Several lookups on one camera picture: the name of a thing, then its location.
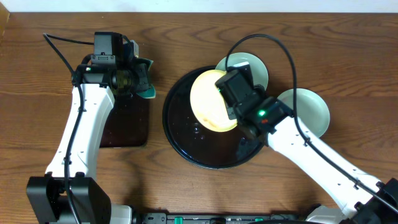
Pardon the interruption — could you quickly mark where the green yellow sponge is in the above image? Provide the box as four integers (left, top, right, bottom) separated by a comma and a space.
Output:
136, 58, 156, 99

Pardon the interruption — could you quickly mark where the pale green plate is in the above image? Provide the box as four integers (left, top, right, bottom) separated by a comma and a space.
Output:
207, 52, 269, 89

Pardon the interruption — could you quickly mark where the black rectangular tray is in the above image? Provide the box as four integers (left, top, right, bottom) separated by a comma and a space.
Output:
100, 95, 149, 147

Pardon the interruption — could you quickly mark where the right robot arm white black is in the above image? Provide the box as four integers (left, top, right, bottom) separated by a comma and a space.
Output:
221, 86, 397, 223

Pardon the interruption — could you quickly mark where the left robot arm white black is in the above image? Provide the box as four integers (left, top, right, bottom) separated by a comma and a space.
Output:
26, 58, 155, 223

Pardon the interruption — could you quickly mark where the black round tray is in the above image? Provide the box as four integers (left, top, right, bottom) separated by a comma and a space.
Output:
162, 65, 264, 169

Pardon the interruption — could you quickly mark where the light blue plate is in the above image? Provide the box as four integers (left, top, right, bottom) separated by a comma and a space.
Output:
277, 88, 330, 138

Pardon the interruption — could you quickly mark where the yellow plate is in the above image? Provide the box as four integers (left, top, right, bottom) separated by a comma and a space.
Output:
190, 70, 237, 133

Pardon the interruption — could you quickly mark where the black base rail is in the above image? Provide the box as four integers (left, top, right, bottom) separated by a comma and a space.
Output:
110, 203, 343, 224

